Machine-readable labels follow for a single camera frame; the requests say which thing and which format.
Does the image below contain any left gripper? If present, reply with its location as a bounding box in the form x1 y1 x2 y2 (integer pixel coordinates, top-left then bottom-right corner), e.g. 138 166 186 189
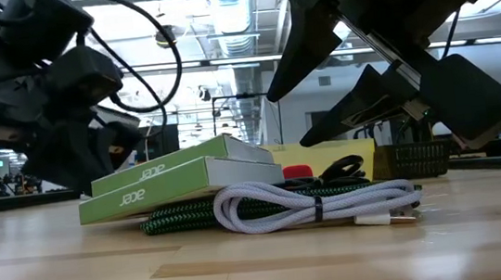
0 40 149 203

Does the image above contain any green white Acer box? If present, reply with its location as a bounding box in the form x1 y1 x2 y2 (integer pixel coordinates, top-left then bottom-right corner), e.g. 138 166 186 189
86 129 277 198
73 148 288 227

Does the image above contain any plain black cable bundle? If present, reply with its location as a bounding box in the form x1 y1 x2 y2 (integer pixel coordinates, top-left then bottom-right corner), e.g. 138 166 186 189
276 153 369 193

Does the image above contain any pink cube charger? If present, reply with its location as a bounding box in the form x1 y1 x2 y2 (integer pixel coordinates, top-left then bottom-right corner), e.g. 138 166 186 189
282 162 315 180

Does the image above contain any white braided USB cable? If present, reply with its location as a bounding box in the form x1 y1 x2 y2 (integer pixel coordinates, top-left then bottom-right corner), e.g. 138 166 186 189
211 162 427 245

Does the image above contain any yellow translucent plastic bin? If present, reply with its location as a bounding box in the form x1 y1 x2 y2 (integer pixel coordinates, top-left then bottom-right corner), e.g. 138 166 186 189
263 134 379 191

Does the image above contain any black plastic basket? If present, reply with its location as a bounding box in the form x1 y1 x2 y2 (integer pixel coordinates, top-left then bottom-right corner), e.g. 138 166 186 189
370 138 454 184

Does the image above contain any black hanging ceiling lamp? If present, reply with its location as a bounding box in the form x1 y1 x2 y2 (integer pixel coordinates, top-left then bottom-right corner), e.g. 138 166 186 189
153 24 180 51

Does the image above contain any black background stand frame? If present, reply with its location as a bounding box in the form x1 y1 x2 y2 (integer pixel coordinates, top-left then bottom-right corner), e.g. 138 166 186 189
210 88 286 152

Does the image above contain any silver ceiling duct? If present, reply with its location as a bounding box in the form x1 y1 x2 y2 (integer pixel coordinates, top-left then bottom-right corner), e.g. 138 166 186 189
202 0 275 149

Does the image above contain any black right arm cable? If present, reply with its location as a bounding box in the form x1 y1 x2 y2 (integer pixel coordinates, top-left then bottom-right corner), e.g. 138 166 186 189
435 6 468 59

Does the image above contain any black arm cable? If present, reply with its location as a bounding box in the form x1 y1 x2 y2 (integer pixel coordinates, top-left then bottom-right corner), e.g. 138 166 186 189
435 6 468 59
71 0 190 147

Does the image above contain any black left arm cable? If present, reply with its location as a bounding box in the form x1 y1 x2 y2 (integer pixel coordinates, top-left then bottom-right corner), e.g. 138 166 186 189
71 0 190 147

